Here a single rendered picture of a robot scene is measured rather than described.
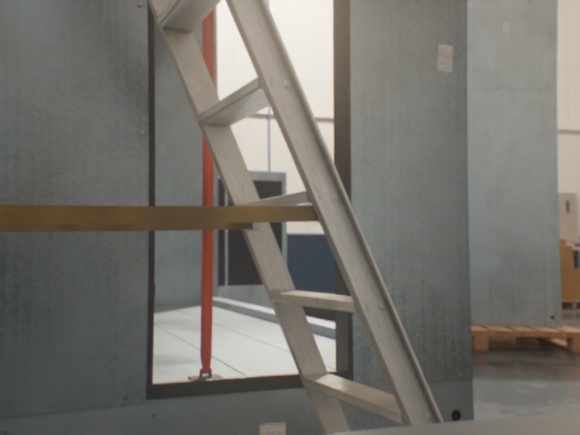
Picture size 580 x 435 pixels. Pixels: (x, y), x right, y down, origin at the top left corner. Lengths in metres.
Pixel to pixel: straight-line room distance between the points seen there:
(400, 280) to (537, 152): 4.29
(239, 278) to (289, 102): 5.34
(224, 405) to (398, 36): 1.18
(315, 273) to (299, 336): 6.53
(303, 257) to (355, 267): 6.85
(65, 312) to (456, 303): 1.12
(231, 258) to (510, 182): 2.45
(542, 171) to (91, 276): 4.90
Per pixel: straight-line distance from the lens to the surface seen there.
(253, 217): 1.38
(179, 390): 2.08
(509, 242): 6.34
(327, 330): 3.20
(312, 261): 8.36
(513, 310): 6.36
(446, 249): 2.33
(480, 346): 5.97
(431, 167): 2.33
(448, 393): 2.37
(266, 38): 1.45
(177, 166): 5.61
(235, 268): 6.71
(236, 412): 2.13
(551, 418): 0.35
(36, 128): 2.04
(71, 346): 2.03
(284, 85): 1.44
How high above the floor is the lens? 0.72
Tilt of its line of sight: 3 degrees up
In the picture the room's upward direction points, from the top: straight up
